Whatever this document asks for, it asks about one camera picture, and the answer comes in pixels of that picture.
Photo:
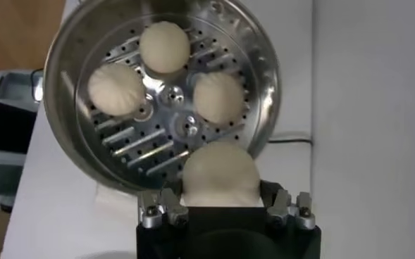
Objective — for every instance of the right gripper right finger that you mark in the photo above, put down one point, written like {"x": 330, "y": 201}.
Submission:
{"x": 288, "y": 211}

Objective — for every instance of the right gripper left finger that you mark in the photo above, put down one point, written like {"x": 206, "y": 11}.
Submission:
{"x": 168, "y": 211}

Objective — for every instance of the white steamed baozi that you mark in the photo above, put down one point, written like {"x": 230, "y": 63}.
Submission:
{"x": 115, "y": 89}
{"x": 164, "y": 46}
{"x": 221, "y": 172}
{"x": 218, "y": 98}

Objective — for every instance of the stainless steel steamer basket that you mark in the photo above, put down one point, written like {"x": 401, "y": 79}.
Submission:
{"x": 73, "y": 52}

